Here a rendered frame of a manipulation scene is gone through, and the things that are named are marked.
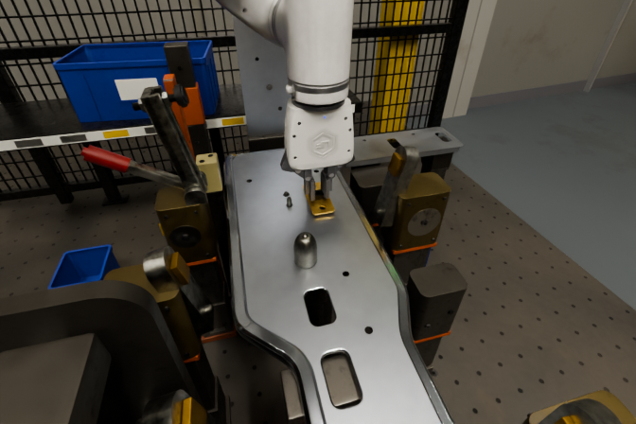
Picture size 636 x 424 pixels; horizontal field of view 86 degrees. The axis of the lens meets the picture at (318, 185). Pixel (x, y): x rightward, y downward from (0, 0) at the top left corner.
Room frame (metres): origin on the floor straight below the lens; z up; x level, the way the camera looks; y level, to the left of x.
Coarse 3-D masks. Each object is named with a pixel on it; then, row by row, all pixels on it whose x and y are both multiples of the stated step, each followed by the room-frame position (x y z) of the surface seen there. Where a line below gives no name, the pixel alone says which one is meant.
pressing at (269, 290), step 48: (240, 192) 0.49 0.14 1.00; (336, 192) 0.49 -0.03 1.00; (240, 240) 0.37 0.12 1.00; (288, 240) 0.37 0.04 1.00; (336, 240) 0.37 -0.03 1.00; (240, 288) 0.28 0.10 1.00; (288, 288) 0.28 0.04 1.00; (336, 288) 0.28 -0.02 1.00; (384, 288) 0.28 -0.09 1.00; (288, 336) 0.21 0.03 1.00; (336, 336) 0.21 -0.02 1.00; (384, 336) 0.21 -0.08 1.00; (384, 384) 0.16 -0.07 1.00; (432, 384) 0.16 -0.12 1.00
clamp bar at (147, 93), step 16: (144, 96) 0.39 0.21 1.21; (160, 96) 0.42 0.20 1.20; (176, 96) 0.40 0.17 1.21; (160, 112) 0.39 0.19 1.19; (160, 128) 0.39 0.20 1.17; (176, 128) 0.42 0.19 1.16; (176, 144) 0.40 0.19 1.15; (176, 160) 0.40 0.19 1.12; (192, 160) 0.43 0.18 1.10; (192, 176) 0.40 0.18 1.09
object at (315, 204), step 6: (318, 186) 0.49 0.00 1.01; (318, 192) 0.47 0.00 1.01; (318, 198) 0.45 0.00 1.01; (324, 198) 0.46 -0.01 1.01; (312, 204) 0.44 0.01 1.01; (318, 204) 0.44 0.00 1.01; (324, 204) 0.44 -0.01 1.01; (330, 204) 0.44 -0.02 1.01; (312, 210) 0.43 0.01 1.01; (318, 210) 0.43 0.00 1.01; (324, 210) 0.43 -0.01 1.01; (330, 210) 0.43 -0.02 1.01
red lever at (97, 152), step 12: (84, 156) 0.38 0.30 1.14; (96, 156) 0.38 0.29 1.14; (108, 156) 0.39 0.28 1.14; (120, 156) 0.39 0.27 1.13; (120, 168) 0.38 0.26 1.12; (132, 168) 0.39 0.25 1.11; (144, 168) 0.40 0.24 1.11; (156, 168) 0.41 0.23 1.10; (156, 180) 0.40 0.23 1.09; (168, 180) 0.40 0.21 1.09; (180, 180) 0.41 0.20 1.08
